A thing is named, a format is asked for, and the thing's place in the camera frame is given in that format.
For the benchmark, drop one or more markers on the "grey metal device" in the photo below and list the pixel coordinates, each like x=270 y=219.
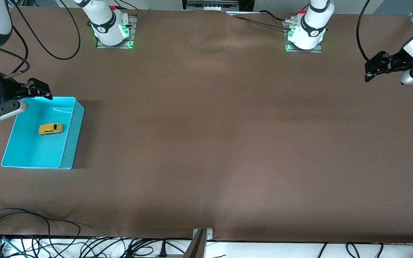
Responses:
x=210 y=4

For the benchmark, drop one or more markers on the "dark camera stand post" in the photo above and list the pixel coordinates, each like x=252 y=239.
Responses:
x=196 y=249

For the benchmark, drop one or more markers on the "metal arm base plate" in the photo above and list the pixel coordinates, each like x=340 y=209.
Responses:
x=303 y=51
x=115 y=47

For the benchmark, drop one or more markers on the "black power plug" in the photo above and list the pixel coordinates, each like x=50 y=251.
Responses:
x=162 y=252

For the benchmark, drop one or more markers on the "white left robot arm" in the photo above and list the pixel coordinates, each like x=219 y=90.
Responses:
x=312 y=28

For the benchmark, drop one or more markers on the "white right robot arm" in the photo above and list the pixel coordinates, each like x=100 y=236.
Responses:
x=106 y=25

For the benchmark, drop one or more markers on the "yellow toy beetle car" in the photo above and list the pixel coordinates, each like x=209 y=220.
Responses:
x=50 y=129

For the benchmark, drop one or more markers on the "brown table cover cloth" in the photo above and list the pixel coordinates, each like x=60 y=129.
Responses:
x=206 y=150

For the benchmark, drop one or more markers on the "silver metal bracket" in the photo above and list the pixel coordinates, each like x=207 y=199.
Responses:
x=209 y=234

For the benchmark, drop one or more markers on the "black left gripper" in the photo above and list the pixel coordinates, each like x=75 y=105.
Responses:
x=397 y=60

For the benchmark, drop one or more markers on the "turquoise plastic bin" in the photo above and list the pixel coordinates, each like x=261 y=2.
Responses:
x=31 y=150

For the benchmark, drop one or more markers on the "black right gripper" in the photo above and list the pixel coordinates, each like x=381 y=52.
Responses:
x=8 y=89

